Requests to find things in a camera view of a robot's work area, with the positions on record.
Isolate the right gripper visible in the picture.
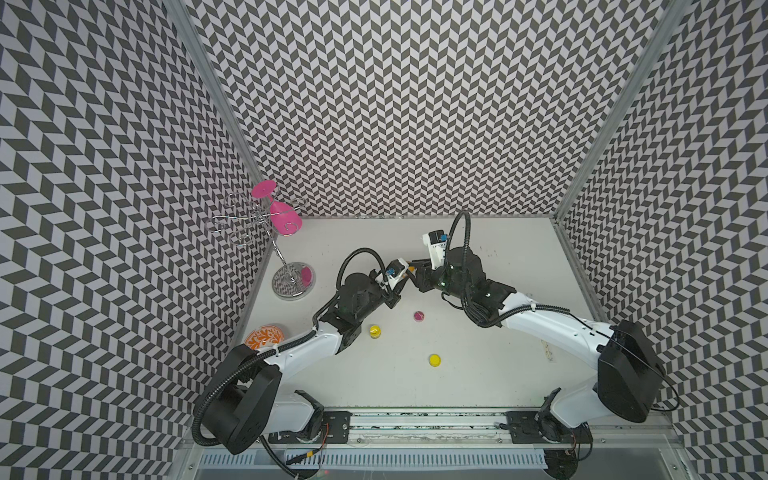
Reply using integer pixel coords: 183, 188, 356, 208
402, 258, 469, 301

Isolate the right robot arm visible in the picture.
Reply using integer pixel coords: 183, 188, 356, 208
409, 211, 671, 443

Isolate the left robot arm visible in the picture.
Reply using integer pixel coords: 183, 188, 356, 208
191, 247, 413, 454

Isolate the pink plastic wine glass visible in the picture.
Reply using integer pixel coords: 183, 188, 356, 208
251, 180, 303, 236

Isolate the orange patterned plate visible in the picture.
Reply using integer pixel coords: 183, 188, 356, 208
244, 324, 285, 350

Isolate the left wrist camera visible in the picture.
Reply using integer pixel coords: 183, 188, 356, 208
384, 258, 409, 289

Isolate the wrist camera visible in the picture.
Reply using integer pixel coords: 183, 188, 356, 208
422, 229, 448, 270
384, 258, 409, 289

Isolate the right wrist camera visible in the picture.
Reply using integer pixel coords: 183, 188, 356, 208
422, 229, 448, 270

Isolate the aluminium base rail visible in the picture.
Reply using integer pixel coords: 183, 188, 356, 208
179, 407, 685, 451

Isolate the chrome wire glass rack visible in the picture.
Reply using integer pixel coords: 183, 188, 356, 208
207, 196, 315, 300

